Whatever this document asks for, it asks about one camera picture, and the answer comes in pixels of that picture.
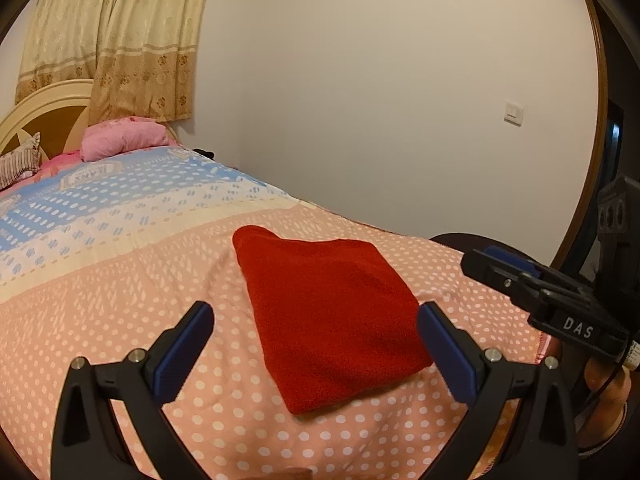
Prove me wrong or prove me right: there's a wooden door frame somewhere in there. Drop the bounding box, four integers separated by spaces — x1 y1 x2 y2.
550 0 618 281

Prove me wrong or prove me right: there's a pink pillow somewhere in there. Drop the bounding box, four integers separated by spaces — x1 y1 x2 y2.
80 116 171 162

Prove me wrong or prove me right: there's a beige floral curtain panel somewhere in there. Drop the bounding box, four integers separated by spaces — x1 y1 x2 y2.
15 0 128 103
89 0 221 126

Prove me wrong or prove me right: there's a person's right hand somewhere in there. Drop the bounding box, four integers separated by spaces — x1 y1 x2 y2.
585 354 632 453

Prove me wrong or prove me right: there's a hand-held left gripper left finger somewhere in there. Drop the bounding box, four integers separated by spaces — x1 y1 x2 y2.
50 301 216 480

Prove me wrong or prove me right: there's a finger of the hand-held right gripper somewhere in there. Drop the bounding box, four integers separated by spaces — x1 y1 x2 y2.
461 249 551 313
482 246 596 294

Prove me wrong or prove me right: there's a red knitted sweater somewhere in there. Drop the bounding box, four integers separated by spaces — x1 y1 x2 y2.
232 225 433 415

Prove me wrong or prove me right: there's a polka dot quilt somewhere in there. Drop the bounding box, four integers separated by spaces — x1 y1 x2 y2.
0 145 551 480

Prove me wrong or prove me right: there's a cream wooden headboard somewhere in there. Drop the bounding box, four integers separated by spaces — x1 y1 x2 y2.
0 79 178 156

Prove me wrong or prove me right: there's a striped pillow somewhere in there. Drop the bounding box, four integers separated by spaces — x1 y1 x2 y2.
0 132 42 190

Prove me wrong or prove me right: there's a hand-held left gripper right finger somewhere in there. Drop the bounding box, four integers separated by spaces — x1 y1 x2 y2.
417 301 578 480

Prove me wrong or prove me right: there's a pink bed sheet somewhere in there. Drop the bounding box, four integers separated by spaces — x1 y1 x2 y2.
35 150 83 173

